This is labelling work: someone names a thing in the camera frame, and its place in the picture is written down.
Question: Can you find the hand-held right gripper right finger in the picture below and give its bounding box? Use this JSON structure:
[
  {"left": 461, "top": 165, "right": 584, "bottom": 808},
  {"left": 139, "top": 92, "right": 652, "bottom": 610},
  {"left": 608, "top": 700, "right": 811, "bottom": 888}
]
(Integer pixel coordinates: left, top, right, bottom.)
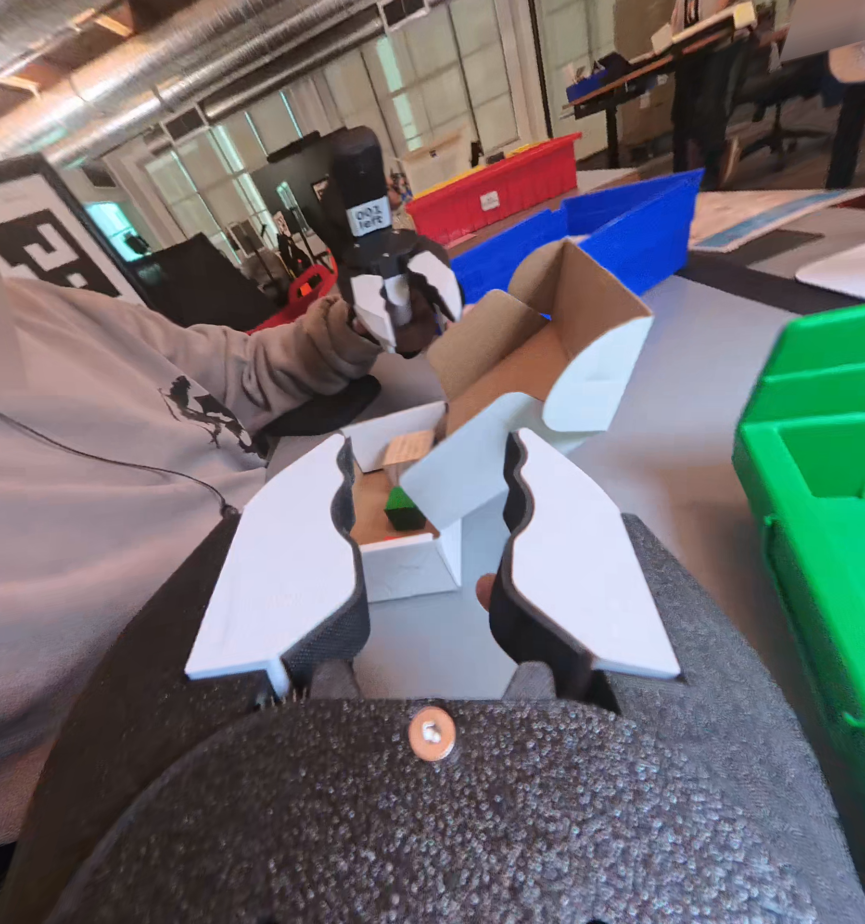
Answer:
[{"left": 489, "top": 428, "right": 684, "bottom": 714}]

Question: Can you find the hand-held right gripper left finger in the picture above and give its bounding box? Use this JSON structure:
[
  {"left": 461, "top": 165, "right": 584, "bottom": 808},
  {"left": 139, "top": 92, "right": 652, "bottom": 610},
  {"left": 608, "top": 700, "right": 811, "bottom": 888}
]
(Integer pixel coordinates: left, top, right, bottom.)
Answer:
[{"left": 184, "top": 435, "right": 372, "bottom": 700}]

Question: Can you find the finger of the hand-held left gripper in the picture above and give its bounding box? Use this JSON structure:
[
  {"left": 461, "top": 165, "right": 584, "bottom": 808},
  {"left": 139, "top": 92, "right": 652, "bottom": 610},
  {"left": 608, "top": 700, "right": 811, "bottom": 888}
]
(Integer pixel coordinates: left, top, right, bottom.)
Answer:
[
  {"left": 349, "top": 273, "right": 399, "bottom": 356},
  {"left": 407, "top": 253, "right": 466, "bottom": 323}
]

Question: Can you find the white cardboard box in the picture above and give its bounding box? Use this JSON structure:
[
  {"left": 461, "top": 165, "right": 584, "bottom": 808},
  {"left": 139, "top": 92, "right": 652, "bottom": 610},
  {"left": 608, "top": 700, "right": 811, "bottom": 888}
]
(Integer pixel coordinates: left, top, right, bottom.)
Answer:
[{"left": 340, "top": 238, "right": 655, "bottom": 603}]

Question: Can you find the green wooden cube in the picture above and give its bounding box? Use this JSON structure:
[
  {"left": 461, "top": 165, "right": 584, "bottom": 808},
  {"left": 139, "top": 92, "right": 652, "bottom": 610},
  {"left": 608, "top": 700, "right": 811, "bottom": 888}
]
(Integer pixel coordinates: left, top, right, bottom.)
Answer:
[{"left": 383, "top": 486, "right": 428, "bottom": 531}]

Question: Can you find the natural wood cube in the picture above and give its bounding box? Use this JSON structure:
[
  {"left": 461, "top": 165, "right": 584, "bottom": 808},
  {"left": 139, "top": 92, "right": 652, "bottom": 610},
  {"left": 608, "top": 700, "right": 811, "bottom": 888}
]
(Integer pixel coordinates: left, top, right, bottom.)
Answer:
[{"left": 385, "top": 431, "right": 437, "bottom": 485}]

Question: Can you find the blue plastic bin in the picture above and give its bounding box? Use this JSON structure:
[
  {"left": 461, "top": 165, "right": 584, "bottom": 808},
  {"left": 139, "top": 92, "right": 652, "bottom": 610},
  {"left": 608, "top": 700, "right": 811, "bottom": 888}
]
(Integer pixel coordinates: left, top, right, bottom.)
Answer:
[{"left": 449, "top": 167, "right": 705, "bottom": 319}]

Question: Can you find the person's left forearm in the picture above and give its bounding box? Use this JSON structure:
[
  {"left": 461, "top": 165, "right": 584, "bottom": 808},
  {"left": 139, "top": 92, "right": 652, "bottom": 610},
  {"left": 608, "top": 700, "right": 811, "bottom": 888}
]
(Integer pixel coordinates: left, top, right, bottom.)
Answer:
[{"left": 187, "top": 295, "right": 383, "bottom": 416}]

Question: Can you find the person's left hand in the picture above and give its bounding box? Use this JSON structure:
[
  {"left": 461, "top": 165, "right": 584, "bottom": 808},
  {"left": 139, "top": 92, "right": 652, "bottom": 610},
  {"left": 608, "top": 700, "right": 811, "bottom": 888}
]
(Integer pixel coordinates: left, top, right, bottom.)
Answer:
[{"left": 395, "top": 287, "right": 449, "bottom": 359}]

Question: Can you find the black screen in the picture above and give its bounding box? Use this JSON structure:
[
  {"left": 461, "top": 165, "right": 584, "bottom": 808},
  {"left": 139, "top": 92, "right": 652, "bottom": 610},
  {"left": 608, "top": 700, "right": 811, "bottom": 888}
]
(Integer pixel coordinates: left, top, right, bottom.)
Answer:
[{"left": 252, "top": 130, "right": 347, "bottom": 239}]

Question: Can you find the red cart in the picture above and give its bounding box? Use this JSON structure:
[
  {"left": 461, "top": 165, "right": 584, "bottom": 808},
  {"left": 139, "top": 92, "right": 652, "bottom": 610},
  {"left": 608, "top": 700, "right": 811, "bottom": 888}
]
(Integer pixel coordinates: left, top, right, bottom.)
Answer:
[{"left": 248, "top": 263, "right": 340, "bottom": 334}]

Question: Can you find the red plastic bin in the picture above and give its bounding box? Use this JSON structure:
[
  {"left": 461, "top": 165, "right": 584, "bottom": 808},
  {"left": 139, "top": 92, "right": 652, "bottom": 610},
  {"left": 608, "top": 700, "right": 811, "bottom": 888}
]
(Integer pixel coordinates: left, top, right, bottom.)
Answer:
[{"left": 405, "top": 132, "right": 583, "bottom": 246}]

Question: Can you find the black mat pad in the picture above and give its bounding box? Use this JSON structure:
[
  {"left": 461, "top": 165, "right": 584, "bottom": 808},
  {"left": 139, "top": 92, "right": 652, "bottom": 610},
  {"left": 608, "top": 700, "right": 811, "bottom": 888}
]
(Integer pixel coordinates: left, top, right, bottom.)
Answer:
[{"left": 259, "top": 375, "right": 383, "bottom": 439}]

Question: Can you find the black case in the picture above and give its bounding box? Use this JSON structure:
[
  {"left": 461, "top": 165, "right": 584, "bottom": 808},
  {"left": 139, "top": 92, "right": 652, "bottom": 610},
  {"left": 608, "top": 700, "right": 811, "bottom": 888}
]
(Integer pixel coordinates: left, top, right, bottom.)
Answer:
[{"left": 126, "top": 232, "right": 278, "bottom": 329}]

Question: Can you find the person in grey sweatshirt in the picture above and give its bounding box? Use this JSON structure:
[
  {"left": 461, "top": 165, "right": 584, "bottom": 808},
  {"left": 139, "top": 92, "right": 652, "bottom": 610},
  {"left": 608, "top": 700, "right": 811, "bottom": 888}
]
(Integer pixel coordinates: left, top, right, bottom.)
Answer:
[{"left": 0, "top": 278, "right": 347, "bottom": 853}]

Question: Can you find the green plastic bin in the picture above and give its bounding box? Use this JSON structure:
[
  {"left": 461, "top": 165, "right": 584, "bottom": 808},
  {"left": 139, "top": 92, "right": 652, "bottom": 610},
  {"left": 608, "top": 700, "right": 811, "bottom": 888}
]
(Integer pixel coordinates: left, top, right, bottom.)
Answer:
[{"left": 732, "top": 302, "right": 865, "bottom": 853}]

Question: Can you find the dark standing desk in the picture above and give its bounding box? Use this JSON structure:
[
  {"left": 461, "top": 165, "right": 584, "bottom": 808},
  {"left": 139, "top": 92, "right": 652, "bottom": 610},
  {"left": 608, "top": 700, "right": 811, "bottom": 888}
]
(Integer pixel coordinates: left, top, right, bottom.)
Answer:
[{"left": 570, "top": 14, "right": 865, "bottom": 189}]

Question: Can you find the black and white marker board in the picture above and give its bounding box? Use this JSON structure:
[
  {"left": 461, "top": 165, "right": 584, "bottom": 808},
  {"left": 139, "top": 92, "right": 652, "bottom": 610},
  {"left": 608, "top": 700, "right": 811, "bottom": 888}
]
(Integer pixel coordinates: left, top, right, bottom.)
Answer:
[{"left": 0, "top": 153, "right": 148, "bottom": 304}]

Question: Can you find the white rounded object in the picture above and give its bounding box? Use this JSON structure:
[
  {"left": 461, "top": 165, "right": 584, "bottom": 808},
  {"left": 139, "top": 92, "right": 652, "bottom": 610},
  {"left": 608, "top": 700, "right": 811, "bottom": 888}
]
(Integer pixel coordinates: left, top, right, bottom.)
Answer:
[{"left": 795, "top": 234, "right": 865, "bottom": 303}]

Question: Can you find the thin black cable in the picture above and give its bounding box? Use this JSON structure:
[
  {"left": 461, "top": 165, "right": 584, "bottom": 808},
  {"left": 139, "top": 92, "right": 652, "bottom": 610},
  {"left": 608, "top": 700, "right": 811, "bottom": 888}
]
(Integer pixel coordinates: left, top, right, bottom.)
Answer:
[{"left": 0, "top": 410, "right": 240, "bottom": 517}]

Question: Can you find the silver ventilation duct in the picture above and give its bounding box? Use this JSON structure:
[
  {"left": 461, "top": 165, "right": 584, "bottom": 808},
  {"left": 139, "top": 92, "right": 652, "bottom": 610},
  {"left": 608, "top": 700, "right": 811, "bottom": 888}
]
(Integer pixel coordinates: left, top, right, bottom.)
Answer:
[{"left": 0, "top": 0, "right": 405, "bottom": 167}]

